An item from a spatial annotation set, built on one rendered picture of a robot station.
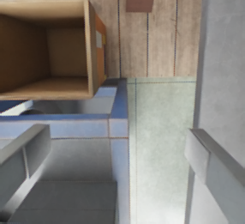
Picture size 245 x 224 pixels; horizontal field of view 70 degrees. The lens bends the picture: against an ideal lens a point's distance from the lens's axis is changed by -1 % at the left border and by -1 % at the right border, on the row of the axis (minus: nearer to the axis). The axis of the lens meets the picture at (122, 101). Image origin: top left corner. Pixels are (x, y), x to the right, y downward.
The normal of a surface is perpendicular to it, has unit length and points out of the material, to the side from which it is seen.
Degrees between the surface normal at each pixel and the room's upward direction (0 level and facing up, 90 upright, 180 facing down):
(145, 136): 0
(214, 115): 31
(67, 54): 0
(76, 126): 0
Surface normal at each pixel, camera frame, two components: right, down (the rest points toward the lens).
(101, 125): -0.02, 0.25
